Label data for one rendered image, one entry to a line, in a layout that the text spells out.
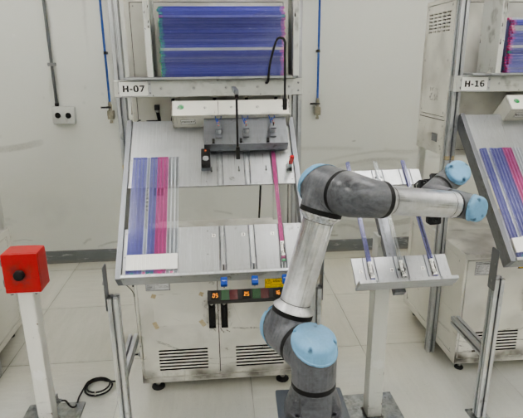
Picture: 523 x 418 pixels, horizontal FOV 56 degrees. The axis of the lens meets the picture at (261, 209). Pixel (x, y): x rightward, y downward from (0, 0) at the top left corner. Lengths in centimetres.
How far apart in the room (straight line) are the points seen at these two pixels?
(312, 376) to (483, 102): 170
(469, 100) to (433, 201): 125
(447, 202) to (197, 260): 89
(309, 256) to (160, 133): 102
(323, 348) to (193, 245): 75
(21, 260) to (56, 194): 191
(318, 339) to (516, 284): 143
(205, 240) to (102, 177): 202
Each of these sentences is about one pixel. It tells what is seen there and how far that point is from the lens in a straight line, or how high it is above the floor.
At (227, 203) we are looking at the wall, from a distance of 371.
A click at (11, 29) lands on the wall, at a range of 382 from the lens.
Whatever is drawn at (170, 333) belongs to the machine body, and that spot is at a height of 31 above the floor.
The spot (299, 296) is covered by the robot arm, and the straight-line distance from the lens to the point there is 133.
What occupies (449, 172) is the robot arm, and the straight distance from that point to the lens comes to 158.
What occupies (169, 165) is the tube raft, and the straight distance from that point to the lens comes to 199.
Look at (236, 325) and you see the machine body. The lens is 221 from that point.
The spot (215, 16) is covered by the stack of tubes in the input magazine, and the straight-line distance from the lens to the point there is 207.
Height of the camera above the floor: 144
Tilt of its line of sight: 17 degrees down
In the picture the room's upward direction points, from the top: 1 degrees counter-clockwise
